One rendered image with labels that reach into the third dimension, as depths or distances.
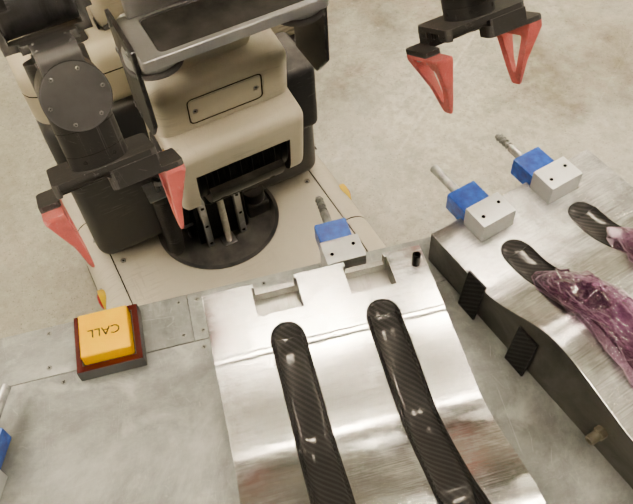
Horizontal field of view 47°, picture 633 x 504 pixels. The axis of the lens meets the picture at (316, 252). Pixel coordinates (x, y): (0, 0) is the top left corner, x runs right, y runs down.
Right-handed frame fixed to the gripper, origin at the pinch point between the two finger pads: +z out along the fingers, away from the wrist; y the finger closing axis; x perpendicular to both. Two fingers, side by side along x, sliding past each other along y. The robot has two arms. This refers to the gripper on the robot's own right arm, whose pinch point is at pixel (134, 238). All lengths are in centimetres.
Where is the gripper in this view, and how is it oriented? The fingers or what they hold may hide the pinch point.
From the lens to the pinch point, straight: 76.9
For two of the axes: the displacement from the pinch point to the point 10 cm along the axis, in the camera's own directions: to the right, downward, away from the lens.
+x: -3.9, -3.5, 8.5
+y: 8.8, -4.1, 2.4
